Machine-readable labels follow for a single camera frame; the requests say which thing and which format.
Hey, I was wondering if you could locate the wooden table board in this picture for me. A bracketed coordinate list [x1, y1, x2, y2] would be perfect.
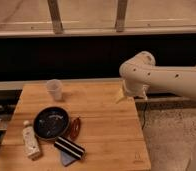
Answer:
[0, 82, 151, 171]

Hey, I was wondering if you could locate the right metal window post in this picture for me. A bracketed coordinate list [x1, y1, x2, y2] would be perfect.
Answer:
[115, 0, 128, 32]

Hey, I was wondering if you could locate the blue grey cloth piece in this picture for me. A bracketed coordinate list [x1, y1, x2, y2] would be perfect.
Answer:
[60, 151, 76, 167]

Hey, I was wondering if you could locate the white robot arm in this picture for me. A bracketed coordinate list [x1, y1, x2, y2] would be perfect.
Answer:
[115, 51, 196, 103]

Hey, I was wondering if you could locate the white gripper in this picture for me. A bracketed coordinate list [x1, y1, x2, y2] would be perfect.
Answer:
[115, 83, 149, 103]

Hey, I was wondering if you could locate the black white striped block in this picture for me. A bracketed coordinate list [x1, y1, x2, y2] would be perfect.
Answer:
[54, 136, 85, 160]

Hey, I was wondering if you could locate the clear plastic cup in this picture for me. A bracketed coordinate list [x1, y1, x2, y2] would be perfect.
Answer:
[46, 79, 62, 101]

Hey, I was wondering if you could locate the black cable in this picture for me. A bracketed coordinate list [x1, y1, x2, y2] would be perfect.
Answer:
[139, 99, 149, 131]

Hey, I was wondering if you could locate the metal window post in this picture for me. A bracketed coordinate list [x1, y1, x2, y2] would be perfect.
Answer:
[47, 0, 63, 34]
[115, 0, 128, 32]

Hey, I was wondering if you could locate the left metal window post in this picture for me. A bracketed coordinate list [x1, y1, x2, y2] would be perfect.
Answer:
[47, 0, 63, 34]

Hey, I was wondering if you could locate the black ceramic bowl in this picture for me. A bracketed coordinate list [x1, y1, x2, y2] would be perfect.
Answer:
[33, 106, 69, 140]

